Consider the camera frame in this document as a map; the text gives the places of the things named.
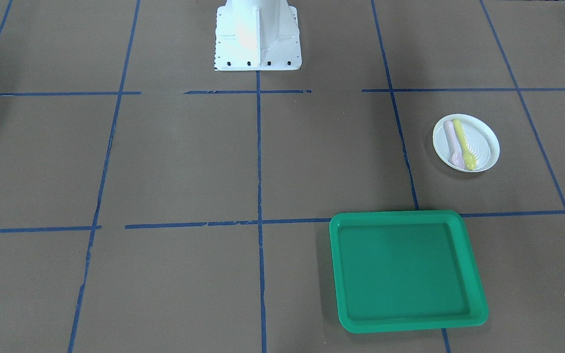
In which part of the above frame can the pink plastic spoon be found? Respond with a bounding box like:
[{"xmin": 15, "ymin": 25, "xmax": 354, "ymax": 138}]
[{"xmin": 443, "ymin": 120, "xmax": 465, "ymax": 169}]

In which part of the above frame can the white round plate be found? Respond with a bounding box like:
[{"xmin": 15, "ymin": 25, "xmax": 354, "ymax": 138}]
[{"xmin": 431, "ymin": 114, "xmax": 500, "ymax": 174}]

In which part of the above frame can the yellow plastic spoon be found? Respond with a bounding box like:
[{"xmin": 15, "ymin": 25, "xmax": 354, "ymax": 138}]
[{"xmin": 453, "ymin": 119, "xmax": 477, "ymax": 171}]

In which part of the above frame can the green plastic tray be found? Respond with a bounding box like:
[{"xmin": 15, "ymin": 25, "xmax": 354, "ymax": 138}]
[{"xmin": 329, "ymin": 210, "xmax": 489, "ymax": 334}]

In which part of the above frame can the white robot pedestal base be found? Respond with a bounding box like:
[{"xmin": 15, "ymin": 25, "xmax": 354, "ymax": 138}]
[{"xmin": 214, "ymin": 0, "xmax": 303, "ymax": 71}]

